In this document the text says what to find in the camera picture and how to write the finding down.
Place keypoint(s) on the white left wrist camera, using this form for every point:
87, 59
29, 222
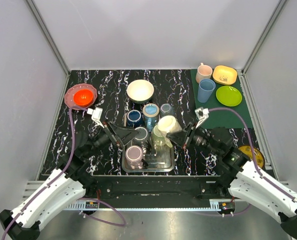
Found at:
96, 114

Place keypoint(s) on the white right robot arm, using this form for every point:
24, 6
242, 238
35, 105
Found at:
241, 177

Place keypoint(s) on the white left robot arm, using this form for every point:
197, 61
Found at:
68, 182

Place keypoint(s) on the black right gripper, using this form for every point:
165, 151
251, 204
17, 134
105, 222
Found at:
184, 138

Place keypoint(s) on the metal tray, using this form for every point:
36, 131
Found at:
159, 158

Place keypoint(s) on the light blue mug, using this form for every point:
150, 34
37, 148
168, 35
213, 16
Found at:
151, 115

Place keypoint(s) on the cream white mug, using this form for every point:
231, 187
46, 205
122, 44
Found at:
168, 124

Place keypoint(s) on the pink purple mug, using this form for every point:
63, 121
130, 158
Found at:
134, 156

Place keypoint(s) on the lime green plate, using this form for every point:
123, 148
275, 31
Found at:
229, 96

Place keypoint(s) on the dark blue mug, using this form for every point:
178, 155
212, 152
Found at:
134, 119

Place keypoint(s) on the light green mug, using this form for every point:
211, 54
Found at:
158, 139

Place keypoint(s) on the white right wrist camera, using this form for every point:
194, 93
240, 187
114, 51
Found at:
202, 115

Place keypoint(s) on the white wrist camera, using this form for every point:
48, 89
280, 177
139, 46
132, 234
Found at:
96, 114
202, 115

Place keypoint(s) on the white bowl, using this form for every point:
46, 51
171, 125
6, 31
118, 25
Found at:
140, 91

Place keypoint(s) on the orange bowl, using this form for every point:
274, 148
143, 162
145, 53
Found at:
83, 97

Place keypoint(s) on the pink cup with handle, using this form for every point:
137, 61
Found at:
203, 72

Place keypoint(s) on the dark grey mug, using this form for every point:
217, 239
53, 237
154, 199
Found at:
142, 138

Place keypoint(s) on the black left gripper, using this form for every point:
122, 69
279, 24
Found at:
112, 134

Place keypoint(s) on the yellow square bowl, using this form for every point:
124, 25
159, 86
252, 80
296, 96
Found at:
224, 75

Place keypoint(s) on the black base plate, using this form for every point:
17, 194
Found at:
158, 191

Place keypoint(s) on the small grey blue cup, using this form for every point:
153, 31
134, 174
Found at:
166, 109

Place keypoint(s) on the blue plastic tumbler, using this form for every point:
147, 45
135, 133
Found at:
205, 90

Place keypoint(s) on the yellow patterned dish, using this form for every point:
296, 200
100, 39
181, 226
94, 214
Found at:
260, 160

